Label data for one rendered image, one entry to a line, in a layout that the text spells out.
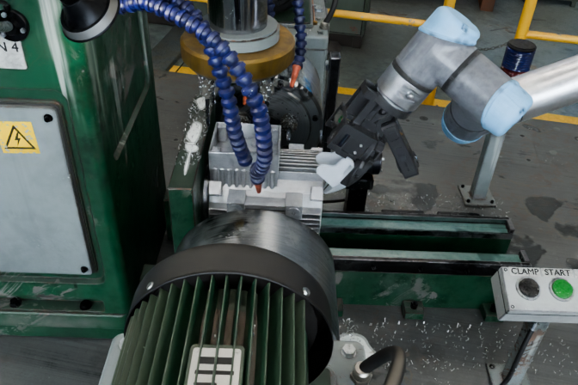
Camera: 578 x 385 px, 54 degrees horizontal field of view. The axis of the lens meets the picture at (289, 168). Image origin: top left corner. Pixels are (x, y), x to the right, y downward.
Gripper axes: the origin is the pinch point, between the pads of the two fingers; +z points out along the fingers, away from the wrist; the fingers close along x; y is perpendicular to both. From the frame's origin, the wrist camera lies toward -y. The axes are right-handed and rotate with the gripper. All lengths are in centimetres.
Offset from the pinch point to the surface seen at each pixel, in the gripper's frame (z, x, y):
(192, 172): 6.5, 4.5, 23.1
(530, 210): -2, -31, -61
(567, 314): -13.4, 22.7, -31.4
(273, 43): -16.6, -2.8, 22.1
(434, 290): 9.4, 1.2, -31.2
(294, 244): -2.2, 21.0, 9.1
